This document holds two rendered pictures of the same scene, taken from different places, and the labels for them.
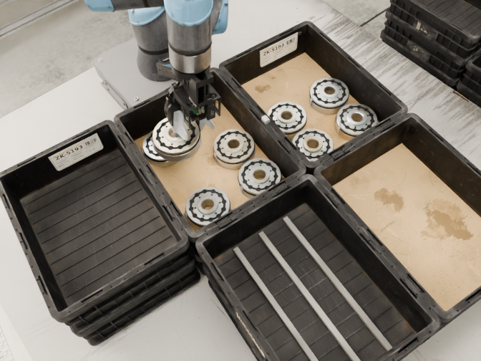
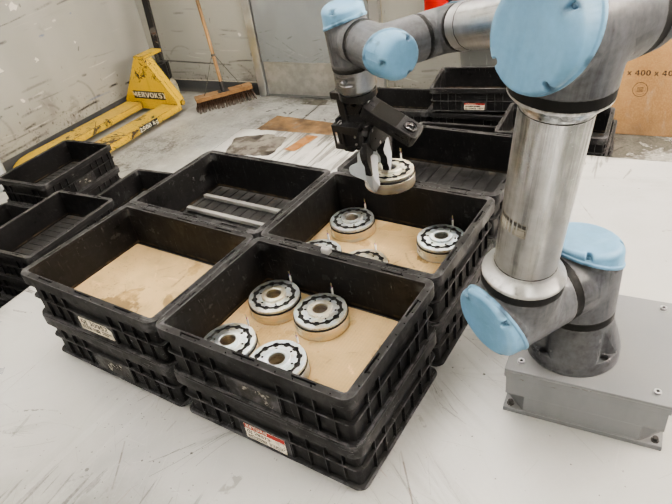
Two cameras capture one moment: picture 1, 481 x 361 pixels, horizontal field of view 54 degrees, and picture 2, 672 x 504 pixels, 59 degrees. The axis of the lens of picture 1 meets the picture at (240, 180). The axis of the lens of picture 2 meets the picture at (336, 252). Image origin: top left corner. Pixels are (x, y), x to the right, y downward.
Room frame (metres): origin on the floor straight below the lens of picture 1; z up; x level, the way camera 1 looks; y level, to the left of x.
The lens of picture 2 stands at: (1.57, -0.46, 1.57)
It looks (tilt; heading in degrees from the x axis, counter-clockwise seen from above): 34 degrees down; 155
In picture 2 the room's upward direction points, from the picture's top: 9 degrees counter-clockwise
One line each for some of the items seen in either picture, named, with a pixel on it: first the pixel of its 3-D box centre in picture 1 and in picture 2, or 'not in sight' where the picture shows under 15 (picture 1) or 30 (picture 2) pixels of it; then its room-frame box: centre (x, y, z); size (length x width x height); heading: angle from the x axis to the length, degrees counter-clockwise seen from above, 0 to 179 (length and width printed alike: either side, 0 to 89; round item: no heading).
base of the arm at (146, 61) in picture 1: (159, 50); (574, 323); (1.08, 0.19, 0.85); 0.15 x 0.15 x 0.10
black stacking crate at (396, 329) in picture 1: (308, 291); (236, 208); (0.32, -0.12, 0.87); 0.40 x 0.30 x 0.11; 28
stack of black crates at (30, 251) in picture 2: not in sight; (68, 271); (-0.59, -0.56, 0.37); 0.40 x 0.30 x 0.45; 124
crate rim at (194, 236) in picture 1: (205, 145); (377, 221); (0.67, 0.07, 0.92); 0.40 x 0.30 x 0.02; 28
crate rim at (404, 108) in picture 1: (308, 89); (295, 308); (0.81, -0.19, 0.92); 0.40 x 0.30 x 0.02; 28
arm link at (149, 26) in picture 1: (154, 16); (578, 270); (1.08, 0.19, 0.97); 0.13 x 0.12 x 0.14; 90
